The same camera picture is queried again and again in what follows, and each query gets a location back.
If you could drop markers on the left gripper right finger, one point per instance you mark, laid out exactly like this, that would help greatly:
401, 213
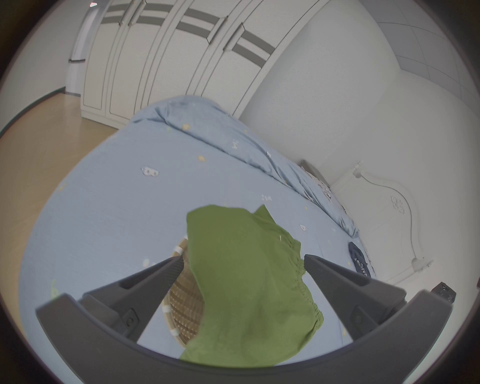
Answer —
356, 294

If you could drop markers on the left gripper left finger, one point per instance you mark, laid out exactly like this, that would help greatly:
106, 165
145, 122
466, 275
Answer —
138, 296

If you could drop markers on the pale printed pillow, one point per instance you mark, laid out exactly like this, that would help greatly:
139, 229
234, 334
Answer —
322, 187

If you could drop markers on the dark blue printed T-shirt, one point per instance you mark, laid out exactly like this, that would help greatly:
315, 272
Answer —
360, 260

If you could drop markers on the green shorts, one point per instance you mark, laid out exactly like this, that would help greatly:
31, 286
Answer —
255, 281

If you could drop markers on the white wardrobe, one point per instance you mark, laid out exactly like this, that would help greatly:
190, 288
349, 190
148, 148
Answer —
168, 56

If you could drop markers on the round woven basket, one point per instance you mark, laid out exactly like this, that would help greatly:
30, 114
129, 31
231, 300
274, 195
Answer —
185, 300

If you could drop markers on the pale blue quilt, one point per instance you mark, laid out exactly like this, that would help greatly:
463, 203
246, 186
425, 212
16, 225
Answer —
225, 135

